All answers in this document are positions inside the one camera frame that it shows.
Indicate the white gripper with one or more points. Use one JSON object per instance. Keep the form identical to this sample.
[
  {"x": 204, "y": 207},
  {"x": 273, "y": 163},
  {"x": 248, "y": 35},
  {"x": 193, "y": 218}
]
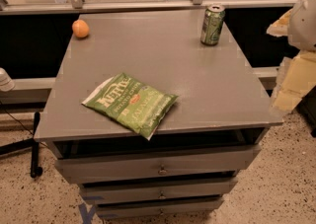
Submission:
[{"x": 304, "y": 24}]

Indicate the green jalapeno chip bag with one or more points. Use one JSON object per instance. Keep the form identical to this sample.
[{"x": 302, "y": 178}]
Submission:
[{"x": 131, "y": 103}]

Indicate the green soda can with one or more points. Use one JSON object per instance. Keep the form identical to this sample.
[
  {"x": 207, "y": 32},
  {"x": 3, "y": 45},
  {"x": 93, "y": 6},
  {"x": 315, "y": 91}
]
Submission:
[{"x": 212, "y": 24}]

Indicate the top grey drawer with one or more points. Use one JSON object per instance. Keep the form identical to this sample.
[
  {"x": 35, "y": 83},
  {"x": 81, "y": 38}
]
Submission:
[{"x": 157, "y": 165}]

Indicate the grey drawer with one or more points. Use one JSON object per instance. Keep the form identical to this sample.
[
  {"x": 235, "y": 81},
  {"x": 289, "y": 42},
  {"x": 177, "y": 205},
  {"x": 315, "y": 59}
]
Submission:
[
  {"x": 158, "y": 207},
  {"x": 157, "y": 165},
  {"x": 157, "y": 191}
]

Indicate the grey drawer cabinet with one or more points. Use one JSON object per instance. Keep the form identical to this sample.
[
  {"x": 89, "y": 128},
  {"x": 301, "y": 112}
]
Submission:
[{"x": 220, "y": 101}]

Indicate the middle grey drawer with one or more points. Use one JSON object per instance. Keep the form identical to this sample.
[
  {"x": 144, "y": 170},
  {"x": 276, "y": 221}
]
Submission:
[{"x": 157, "y": 191}]

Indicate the bottom grey drawer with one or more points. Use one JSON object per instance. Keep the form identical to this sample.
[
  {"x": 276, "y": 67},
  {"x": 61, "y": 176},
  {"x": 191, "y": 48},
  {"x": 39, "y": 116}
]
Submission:
[{"x": 158, "y": 207}]

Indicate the orange fruit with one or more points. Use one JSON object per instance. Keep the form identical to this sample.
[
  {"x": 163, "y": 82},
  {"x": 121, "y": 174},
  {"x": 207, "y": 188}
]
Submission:
[{"x": 80, "y": 28}]

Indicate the blue floor tape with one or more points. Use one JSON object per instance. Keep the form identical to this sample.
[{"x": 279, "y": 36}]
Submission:
[{"x": 88, "y": 214}]

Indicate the black stand leg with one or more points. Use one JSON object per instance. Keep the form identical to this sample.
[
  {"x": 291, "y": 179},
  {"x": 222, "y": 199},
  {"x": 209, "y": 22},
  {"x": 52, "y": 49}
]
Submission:
[{"x": 36, "y": 170}]

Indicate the white cylindrical object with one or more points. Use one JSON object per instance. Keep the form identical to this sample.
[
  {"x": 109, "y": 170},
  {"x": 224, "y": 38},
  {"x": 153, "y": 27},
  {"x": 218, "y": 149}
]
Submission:
[{"x": 6, "y": 83}]

